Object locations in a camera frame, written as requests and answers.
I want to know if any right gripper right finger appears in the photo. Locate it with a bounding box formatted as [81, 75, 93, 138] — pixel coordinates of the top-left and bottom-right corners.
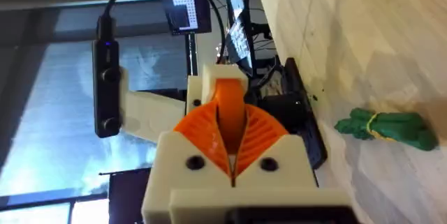
[233, 103, 318, 188]

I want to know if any finger of the left gripper with orange wedge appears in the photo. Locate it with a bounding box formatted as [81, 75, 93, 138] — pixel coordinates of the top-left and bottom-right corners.
[201, 64, 250, 155]

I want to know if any bare white finger of the left gripper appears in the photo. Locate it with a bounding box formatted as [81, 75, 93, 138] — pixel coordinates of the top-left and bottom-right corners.
[186, 75, 204, 115]

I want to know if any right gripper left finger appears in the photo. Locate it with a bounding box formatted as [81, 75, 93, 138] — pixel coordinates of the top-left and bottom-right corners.
[140, 101, 234, 224]

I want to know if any green toy vegetable bundle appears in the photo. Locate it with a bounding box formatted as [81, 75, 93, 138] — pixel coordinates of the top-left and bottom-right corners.
[334, 107, 440, 152]

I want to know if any black flat panel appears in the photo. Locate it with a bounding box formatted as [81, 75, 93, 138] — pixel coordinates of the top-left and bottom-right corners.
[107, 168, 152, 224]

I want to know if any computer monitor on stand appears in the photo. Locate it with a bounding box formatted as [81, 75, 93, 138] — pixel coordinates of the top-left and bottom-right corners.
[156, 0, 213, 77]

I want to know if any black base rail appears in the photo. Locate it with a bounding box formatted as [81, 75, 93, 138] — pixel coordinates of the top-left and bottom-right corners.
[283, 57, 328, 171]

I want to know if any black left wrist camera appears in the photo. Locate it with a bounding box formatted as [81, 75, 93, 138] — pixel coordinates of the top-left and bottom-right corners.
[91, 38, 123, 139]

